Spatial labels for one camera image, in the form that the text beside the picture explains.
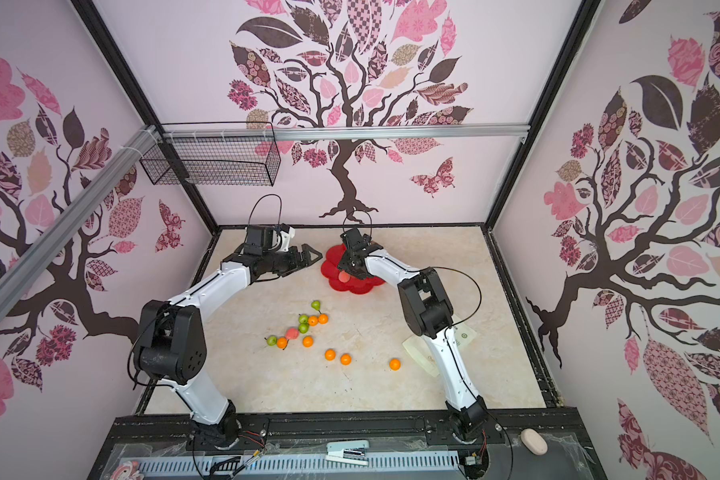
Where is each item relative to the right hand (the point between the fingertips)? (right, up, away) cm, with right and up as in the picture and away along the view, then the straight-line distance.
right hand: (346, 261), depth 104 cm
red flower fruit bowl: (-6, -3, +1) cm, 7 cm away
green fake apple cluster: (-13, -20, -13) cm, 27 cm away
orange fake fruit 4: (-18, -24, -16) cm, 34 cm away
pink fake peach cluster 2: (-16, -22, -14) cm, 30 cm away
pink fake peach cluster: (0, -5, -4) cm, 7 cm away
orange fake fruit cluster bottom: (-11, -24, -16) cm, 31 cm away
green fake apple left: (-21, -24, -16) cm, 36 cm away
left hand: (-9, 0, -14) cm, 17 cm away
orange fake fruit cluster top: (-7, -18, -12) cm, 23 cm away
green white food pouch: (+24, -26, -17) cm, 39 cm away
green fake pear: (-9, -14, -8) cm, 19 cm away
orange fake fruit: (+15, -29, -21) cm, 39 cm away
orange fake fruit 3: (-3, -27, -19) cm, 33 cm away
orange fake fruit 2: (+1, -28, -19) cm, 34 cm away
